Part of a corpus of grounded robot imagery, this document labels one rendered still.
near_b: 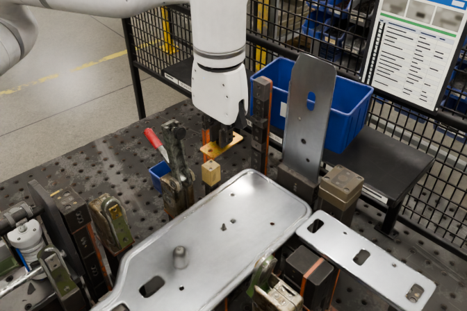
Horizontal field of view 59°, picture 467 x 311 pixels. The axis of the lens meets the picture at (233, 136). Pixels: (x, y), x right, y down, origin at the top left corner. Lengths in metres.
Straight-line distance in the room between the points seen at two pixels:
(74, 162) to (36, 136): 1.46
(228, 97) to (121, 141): 1.10
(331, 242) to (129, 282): 0.44
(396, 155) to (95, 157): 1.08
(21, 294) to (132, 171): 0.71
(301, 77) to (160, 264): 0.51
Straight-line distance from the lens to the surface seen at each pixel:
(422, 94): 1.15
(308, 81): 0.94
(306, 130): 1.00
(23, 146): 3.07
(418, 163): 1.17
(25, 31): 0.88
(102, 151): 1.69
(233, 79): 0.65
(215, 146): 0.78
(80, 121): 3.14
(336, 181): 1.01
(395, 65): 1.15
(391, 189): 1.07
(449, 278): 1.39
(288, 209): 1.01
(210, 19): 0.61
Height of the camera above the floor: 1.75
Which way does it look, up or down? 38 degrees down
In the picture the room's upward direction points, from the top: straight up
